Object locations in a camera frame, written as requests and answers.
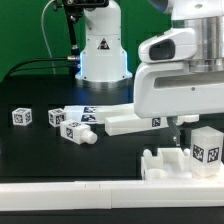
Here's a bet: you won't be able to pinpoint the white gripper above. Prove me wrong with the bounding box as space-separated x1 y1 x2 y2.
133 28 224 146

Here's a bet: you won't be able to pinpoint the white chair seat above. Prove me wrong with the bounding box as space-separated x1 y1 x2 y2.
139 147 224 181

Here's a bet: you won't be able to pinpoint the flat white chair back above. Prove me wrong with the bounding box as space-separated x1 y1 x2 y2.
64 105 97 124

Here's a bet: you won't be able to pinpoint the white chair nut cube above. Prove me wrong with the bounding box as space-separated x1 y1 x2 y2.
12 108 32 126

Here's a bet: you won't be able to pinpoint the rear long white bar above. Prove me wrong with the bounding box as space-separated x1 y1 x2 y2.
95 103 134 124

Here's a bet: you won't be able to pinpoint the white obstacle fence wall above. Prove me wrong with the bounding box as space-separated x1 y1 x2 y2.
0 159 224 212

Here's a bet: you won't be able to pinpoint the black camera stand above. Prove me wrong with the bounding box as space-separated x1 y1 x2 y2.
53 0 109 76

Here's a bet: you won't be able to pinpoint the black cables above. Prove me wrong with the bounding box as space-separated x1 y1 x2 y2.
1 55 81 83

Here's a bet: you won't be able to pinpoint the grey cable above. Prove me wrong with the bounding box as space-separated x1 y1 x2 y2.
40 0 58 76

